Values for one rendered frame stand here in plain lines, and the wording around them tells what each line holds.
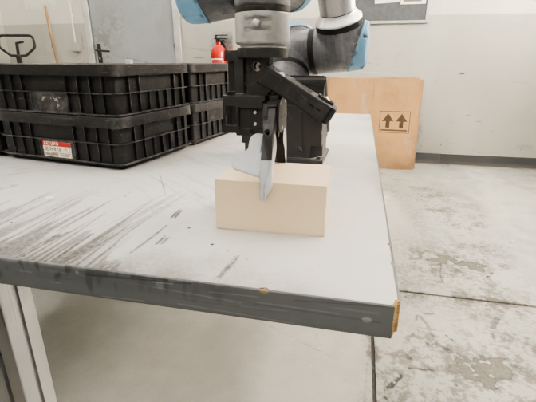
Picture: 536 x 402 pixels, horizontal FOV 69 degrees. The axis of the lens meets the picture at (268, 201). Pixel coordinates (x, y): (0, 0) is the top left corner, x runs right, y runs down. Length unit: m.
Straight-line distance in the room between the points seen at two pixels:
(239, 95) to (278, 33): 0.10
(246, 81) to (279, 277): 0.28
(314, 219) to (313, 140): 0.42
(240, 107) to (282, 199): 0.14
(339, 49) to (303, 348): 0.97
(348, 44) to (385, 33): 2.98
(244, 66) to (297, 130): 0.40
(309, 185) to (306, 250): 0.09
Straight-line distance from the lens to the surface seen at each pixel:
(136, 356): 1.49
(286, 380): 1.34
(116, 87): 0.94
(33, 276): 0.59
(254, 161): 0.54
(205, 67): 1.22
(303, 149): 0.96
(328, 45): 1.05
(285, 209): 0.56
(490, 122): 4.22
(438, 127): 4.12
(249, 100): 0.56
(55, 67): 1.02
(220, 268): 0.48
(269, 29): 0.55
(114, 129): 0.95
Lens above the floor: 0.93
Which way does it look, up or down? 20 degrees down
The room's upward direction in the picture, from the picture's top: straight up
